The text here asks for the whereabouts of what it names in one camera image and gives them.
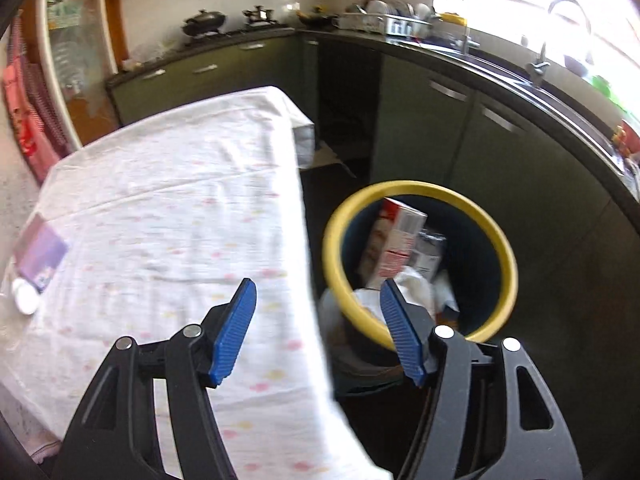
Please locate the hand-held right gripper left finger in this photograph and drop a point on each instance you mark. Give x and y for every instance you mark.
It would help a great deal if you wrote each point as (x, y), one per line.
(232, 330)

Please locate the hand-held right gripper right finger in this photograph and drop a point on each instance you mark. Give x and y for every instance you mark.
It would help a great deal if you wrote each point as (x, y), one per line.
(400, 330)

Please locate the white tissue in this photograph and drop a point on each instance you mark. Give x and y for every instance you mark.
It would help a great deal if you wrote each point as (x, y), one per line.
(417, 287)

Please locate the red and white carton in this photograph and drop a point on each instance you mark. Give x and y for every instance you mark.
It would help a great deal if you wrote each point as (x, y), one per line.
(395, 240)

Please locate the yellow-rimmed trash bin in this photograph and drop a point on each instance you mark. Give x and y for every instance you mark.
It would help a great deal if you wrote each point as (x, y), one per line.
(420, 187)

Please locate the crumpled white wrapper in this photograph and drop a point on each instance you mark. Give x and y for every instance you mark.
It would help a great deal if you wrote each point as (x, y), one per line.
(446, 300)

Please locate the white floral tablecloth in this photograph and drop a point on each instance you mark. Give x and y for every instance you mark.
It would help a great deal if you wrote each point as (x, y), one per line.
(175, 185)

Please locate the green kitchen base cabinet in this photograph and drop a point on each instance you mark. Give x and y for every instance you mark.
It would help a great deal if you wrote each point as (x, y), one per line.
(200, 75)
(440, 130)

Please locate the pink cardboard box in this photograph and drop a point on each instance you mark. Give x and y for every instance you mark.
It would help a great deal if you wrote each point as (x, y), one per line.
(42, 255)

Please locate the white medicine bottle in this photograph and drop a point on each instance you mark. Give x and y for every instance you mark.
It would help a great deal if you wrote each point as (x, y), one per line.
(25, 300)

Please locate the clear plastic bag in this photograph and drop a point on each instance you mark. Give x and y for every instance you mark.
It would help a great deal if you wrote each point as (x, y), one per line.
(145, 55)

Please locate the red plastic item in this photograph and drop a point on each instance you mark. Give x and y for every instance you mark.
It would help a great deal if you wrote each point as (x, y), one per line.
(625, 137)

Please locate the tall chrome faucet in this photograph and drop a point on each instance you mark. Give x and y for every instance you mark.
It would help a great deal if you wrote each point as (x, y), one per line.
(537, 67)

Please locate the black gas stove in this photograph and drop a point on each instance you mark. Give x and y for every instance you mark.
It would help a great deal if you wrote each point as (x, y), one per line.
(240, 31)

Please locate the red checkered apron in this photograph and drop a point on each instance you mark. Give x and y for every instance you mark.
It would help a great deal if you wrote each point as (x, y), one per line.
(42, 95)

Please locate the small chrome faucet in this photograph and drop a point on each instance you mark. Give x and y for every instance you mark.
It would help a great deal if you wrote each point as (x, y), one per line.
(466, 35)

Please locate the red patterned apron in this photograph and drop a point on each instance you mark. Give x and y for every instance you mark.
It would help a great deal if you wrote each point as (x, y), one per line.
(20, 115)

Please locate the white dish rack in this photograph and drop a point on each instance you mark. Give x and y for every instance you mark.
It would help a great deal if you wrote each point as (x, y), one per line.
(380, 24)

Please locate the black wok with lid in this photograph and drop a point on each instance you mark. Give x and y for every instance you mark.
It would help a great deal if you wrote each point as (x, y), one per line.
(202, 24)

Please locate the small pot on stove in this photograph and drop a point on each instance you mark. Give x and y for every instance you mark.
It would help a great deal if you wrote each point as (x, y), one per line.
(257, 16)

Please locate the yellow plastic container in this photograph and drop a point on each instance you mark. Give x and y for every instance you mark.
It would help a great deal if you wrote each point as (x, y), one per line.
(454, 18)

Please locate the green plastic item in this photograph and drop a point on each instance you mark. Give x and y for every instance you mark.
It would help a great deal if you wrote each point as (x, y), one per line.
(607, 89)

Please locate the sliding glass door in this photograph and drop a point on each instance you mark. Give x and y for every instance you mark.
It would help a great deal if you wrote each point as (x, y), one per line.
(80, 50)

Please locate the stack of white plates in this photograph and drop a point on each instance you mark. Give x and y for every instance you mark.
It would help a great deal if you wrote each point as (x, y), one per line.
(395, 8)

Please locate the black frying pan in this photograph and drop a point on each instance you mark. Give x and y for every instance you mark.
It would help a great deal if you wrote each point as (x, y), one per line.
(317, 19)

